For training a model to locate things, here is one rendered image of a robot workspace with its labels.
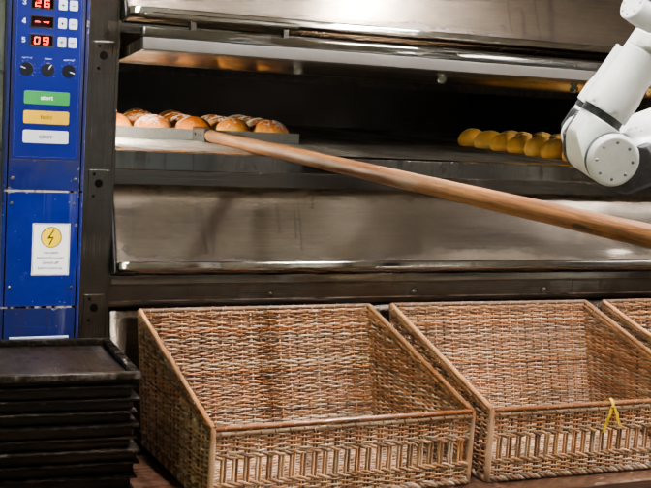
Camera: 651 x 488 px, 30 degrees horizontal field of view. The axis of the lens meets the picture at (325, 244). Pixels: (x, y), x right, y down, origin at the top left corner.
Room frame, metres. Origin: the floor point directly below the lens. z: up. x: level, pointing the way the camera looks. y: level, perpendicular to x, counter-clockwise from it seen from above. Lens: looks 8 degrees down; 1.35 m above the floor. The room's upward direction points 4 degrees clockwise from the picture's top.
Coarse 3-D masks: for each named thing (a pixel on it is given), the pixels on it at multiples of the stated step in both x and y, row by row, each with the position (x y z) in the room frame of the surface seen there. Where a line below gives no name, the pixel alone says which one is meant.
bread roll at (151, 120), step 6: (150, 114) 3.03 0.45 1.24; (156, 114) 3.03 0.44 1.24; (138, 120) 3.01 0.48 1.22; (144, 120) 3.00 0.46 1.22; (150, 120) 3.01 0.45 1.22; (156, 120) 3.01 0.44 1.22; (162, 120) 3.02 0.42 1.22; (168, 120) 3.04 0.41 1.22; (138, 126) 3.00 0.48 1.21; (144, 126) 3.00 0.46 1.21; (150, 126) 3.00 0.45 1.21; (156, 126) 3.00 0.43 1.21; (162, 126) 3.01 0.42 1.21; (168, 126) 3.02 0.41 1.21
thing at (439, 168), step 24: (120, 168) 2.50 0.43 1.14; (144, 168) 2.52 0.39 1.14; (168, 168) 2.54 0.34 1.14; (192, 168) 2.56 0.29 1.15; (216, 168) 2.59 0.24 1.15; (240, 168) 2.61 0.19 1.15; (264, 168) 2.63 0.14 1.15; (288, 168) 2.66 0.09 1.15; (312, 168) 2.68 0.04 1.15; (408, 168) 2.78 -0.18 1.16; (432, 168) 2.81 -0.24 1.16; (456, 168) 2.84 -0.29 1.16; (480, 168) 2.87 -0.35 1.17; (504, 168) 2.89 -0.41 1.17; (528, 168) 2.92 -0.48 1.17; (552, 168) 2.95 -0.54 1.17; (576, 168) 2.98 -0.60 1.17
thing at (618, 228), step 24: (240, 144) 2.73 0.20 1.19; (264, 144) 2.60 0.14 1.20; (336, 168) 2.27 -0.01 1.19; (360, 168) 2.17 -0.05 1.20; (384, 168) 2.11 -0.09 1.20; (432, 192) 1.94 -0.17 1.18; (456, 192) 1.87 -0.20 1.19; (480, 192) 1.81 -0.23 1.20; (528, 216) 1.69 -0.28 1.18; (552, 216) 1.64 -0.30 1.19; (576, 216) 1.59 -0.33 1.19; (600, 216) 1.55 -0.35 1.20; (624, 240) 1.50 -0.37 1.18; (648, 240) 1.46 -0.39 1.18
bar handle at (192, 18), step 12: (144, 12) 2.41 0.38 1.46; (156, 12) 2.42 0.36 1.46; (192, 24) 2.45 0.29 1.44; (216, 24) 2.48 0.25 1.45; (228, 24) 2.49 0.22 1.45; (240, 24) 2.50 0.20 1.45; (252, 24) 2.51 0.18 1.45; (264, 24) 2.52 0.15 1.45; (276, 24) 2.53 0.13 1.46; (288, 24) 2.54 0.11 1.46; (288, 36) 2.54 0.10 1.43
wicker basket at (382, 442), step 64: (192, 320) 2.53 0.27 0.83; (256, 320) 2.60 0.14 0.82; (320, 320) 2.66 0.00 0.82; (384, 320) 2.65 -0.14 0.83; (256, 384) 2.56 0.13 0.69; (320, 384) 2.63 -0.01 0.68; (384, 384) 2.63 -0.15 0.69; (448, 384) 2.39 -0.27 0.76; (192, 448) 2.16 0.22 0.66; (256, 448) 2.11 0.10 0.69; (320, 448) 2.16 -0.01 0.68; (384, 448) 2.47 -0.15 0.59; (448, 448) 2.29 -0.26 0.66
